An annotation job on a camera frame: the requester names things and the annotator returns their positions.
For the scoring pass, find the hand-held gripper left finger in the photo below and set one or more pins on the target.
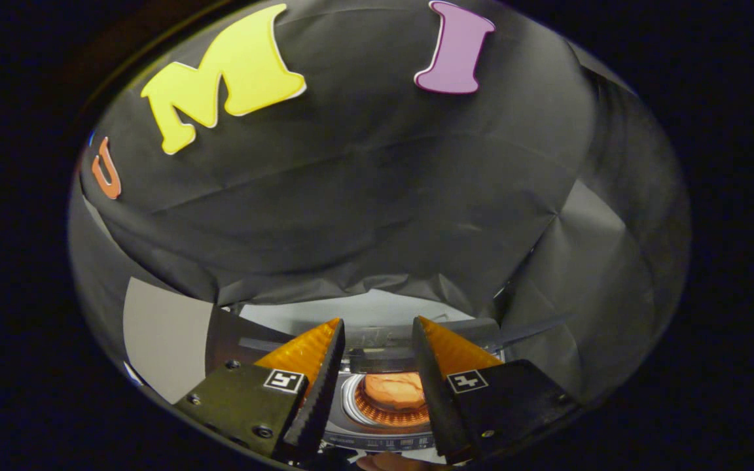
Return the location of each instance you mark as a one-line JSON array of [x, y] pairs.
[[321, 399]]

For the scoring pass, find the grey washing machine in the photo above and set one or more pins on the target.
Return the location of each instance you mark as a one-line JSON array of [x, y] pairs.
[[351, 435]]

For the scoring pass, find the orange polo shirt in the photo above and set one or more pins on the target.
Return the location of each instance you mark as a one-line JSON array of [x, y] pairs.
[[393, 389]]

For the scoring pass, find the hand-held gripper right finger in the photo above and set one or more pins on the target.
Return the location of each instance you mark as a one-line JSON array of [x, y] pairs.
[[432, 399]]

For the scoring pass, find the black backdrop cloth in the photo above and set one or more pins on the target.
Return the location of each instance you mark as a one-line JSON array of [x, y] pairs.
[[364, 196]]

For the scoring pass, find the dark washing machine lid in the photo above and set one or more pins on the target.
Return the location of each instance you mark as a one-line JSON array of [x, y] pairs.
[[383, 340]]

